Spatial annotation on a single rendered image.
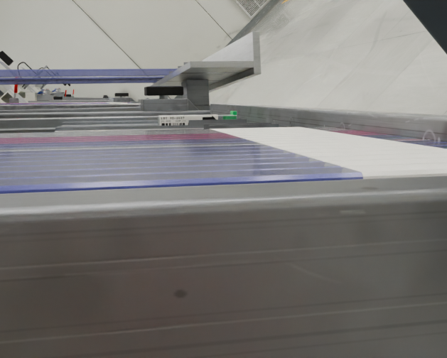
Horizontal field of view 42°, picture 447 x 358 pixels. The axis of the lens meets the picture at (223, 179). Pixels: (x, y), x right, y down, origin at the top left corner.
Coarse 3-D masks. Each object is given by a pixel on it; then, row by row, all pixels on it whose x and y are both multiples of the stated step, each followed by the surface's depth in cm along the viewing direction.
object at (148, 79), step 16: (0, 80) 105; (16, 80) 106; (32, 80) 106; (48, 80) 107; (64, 80) 108; (80, 80) 109; (96, 80) 110; (112, 80) 111; (128, 80) 111; (144, 80) 112
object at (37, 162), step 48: (0, 144) 26; (48, 144) 26; (96, 144) 26; (144, 144) 26; (192, 144) 25; (240, 144) 25; (288, 144) 25; (336, 144) 25; (384, 144) 24; (432, 144) 24; (0, 192) 14
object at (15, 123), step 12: (0, 120) 56; (12, 120) 56; (24, 120) 56; (36, 120) 57; (48, 120) 57; (60, 120) 57; (72, 120) 57; (84, 120) 57; (96, 120) 58; (108, 120) 58; (120, 120) 58; (132, 120) 58; (144, 120) 59; (156, 120) 59
